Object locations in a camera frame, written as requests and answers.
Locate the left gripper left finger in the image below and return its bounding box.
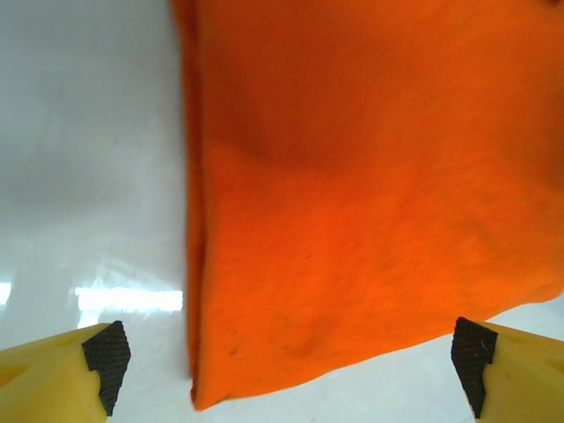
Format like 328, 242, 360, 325
0, 320, 132, 423

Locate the orange t-shirt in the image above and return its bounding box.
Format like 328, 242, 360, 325
169, 0, 564, 413

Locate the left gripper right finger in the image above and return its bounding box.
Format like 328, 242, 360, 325
451, 315, 564, 423

